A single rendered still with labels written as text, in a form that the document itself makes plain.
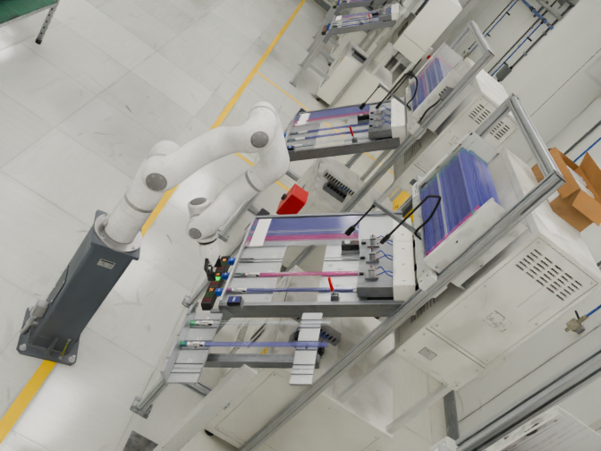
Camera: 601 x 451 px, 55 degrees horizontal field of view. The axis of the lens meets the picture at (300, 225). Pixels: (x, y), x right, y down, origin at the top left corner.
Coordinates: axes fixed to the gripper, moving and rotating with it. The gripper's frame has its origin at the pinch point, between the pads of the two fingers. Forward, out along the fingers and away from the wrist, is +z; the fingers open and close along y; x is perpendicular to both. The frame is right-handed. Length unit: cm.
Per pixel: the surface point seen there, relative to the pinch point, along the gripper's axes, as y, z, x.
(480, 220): 11, -26, 99
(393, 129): -137, -1, 70
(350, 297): 4, 10, 53
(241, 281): -7.2, 10.2, 7.3
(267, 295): 2.6, 10.2, 20.5
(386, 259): -12, 4, 67
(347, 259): -21, 10, 50
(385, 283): 4, 4, 67
